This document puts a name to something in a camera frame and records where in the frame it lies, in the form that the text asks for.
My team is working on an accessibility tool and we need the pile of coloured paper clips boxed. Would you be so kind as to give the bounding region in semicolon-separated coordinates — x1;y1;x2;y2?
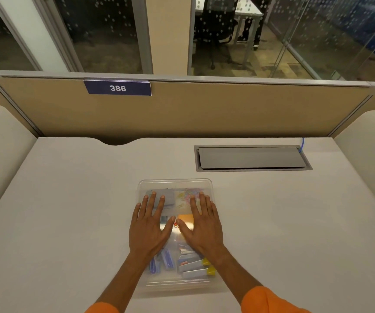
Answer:
174;190;203;210

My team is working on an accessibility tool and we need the orange sleeve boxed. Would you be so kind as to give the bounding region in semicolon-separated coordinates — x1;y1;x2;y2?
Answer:
240;286;310;313
85;301;127;313

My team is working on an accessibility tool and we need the person's right hand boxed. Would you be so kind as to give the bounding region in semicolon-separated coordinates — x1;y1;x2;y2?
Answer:
176;191;224;258

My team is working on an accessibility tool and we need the dotted glass wall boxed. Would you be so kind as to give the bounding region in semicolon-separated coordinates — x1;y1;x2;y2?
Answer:
266;0;375;82

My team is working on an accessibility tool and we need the person's left forearm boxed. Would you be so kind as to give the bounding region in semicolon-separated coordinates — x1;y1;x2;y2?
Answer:
90;252;158;313

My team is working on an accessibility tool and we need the person's right forearm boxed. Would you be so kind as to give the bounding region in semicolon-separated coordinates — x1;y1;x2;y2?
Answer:
203;250;266;305

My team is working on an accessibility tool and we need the white background table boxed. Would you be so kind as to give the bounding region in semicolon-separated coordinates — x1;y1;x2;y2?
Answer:
195;0;263;66

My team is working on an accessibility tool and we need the grey desk cable flap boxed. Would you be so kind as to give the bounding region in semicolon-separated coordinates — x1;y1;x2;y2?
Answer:
194;145;313;172

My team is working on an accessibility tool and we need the clear plastic storage box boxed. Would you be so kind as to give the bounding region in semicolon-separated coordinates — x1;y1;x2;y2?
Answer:
136;178;223;296

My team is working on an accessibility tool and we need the orange sticky note pad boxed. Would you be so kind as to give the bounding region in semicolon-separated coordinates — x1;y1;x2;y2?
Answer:
177;214;195;230

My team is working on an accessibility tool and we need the beige desk partition panel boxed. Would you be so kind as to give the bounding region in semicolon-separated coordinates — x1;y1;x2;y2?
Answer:
0;70;375;146

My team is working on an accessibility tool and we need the black office chair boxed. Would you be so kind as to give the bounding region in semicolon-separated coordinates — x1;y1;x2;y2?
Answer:
193;0;240;71

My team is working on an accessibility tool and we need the person's left hand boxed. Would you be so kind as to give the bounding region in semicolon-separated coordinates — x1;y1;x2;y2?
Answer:
128;191;176;258

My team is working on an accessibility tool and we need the white side divider panel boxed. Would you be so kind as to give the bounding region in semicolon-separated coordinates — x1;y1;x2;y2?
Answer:
333;110;375;232
0;104;38;232

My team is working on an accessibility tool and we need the blue number sign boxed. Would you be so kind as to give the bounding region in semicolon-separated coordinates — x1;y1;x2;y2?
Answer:
83;80;152;96

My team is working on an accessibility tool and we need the grey staple box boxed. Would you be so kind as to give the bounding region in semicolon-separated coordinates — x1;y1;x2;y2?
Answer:
178;258;205;273
182;268;209;280

